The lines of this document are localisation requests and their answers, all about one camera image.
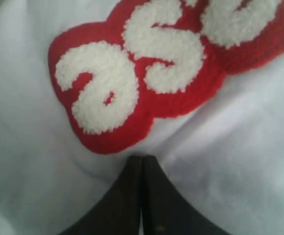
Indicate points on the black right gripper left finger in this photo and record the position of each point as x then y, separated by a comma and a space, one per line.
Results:
118, 211

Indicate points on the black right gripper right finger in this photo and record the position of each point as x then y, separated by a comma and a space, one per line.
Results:
164, 210

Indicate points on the white t-shirt red lettering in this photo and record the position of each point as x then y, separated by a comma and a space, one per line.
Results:
226, 158

